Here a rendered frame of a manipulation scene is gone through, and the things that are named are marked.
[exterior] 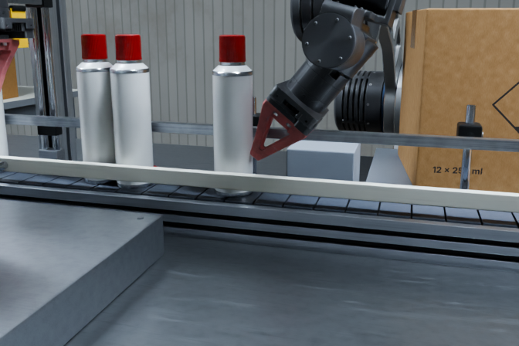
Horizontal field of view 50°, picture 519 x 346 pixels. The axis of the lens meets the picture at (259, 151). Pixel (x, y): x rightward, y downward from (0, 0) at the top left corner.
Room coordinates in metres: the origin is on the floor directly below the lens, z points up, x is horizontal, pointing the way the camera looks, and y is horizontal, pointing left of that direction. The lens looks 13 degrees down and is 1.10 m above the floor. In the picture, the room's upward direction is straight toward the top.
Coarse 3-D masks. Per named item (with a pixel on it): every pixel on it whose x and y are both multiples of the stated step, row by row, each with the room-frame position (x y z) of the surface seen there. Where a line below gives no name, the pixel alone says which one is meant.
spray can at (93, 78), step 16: (96, 48) 0.75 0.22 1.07; (80, 64) 0.75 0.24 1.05; (96, 64) 0.75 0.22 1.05; (80, 80) 0.75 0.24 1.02; (96, 80) 0.74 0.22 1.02; (80, 96) 0.75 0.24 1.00; (96, 96) 0.74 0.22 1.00; (80, 112) 0.75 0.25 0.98; (96, 112) 0.74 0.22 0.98; (112, 112) 0.76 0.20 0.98; (80, 128) 0.76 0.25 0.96; (96, 128) 0.74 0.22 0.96; (112, 128) 0.75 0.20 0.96; (96, 144) 0.74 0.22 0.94; (112, 144) 0.75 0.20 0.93; (96, 160) 0.74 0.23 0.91; (112, 160) 0.75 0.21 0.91
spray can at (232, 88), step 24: (240, 48) 0.69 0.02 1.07; (216, 72) 0.69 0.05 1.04; (240, 72) 0.68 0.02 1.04; (216, 96) 0.69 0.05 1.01; (240, 96) 0.68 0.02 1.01; (216, 120) 0.69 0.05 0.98; (240, 120) 0.68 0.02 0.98; (216, 144) 0.69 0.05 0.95; (240, 144) 0.68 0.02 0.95; (216, 168) 0.69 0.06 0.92; (240, 168) 0.68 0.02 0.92; (216, 192) 0.69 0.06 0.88; (240, 192) 0.68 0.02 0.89
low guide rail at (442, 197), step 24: (24, 168) 0.75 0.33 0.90; (48, 168) 0.74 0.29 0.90; (72, 168) 0.73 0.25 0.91; (96, 168) 0.72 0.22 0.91; (120, 168) 0.71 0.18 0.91; (144, 168) 0.70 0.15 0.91; (168, 168) 0.70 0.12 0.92; (288, 192) 0.65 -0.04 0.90; (312, 192) 0.64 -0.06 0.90; (336, 192) 0.63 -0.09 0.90; (360, 192) 0.62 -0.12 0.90; (384, 192) 0.62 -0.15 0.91; (408, 192) 0.61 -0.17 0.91; (432, 192) 0.60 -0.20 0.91; (456, 192) 0.60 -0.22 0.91; (480, 192) 0.59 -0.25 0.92; (504, 192) 0.59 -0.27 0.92
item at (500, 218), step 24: (120, 192) 0.71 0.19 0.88; (144, 192) 0.70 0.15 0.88; (168, 192) 0.70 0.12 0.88; (192, 192) 0.70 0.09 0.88; (264, 192) 0.70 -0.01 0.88; (408, 216) 0.61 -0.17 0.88; (432, 216) 0.61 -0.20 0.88; (456, 216) 0.61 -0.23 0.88; (480, 216) 0.61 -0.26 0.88; (504, 216) 0.61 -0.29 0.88
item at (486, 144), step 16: (160, 128) 0.77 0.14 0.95; (176, 128) 0.76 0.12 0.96; (192, 128) 0.76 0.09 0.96; (208, 128) 0.75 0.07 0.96; (256, 128) 0.73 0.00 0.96; (272, 128) 0.73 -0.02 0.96; (400, 144) 0.68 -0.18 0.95; (416, 144) 0.68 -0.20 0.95; (432, 144) 0.67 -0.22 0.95; (448, 144) 0.67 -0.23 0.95; (464, 144) 0.66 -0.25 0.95; (480, 144) 0.66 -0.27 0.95; (496, 144) 0.65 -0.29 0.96; (512, 144) 0.65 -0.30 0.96
